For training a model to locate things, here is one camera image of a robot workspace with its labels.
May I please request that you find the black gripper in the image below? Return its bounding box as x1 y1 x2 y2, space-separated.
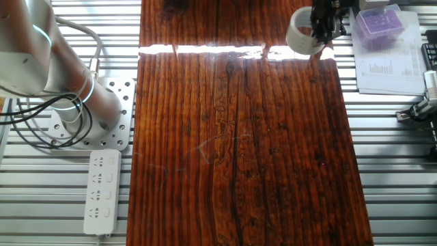
310 0 346 44

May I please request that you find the clear tape roll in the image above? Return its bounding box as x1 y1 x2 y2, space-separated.
285 5 326 55

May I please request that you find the purple box in clear case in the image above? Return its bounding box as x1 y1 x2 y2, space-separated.
352 3 409 49

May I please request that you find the printed paper sheet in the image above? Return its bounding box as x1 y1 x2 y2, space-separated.
350 8 427 96

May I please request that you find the black keyboard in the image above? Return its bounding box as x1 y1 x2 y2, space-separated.
420 42 437 71

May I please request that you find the black clamp device right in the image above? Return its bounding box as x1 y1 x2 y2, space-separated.
395 70 437 122

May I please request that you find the brown wooden board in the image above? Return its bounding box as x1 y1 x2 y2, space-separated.
126 0 375 246

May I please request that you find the white power strip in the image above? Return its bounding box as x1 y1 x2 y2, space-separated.
83 149 122 236

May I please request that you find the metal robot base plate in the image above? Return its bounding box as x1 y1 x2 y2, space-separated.
46 77 137 151

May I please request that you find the grey cable with metal connector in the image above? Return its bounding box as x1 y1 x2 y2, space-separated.
54 15 103 81

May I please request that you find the black base cable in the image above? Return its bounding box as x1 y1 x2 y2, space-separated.
0 94 93 150

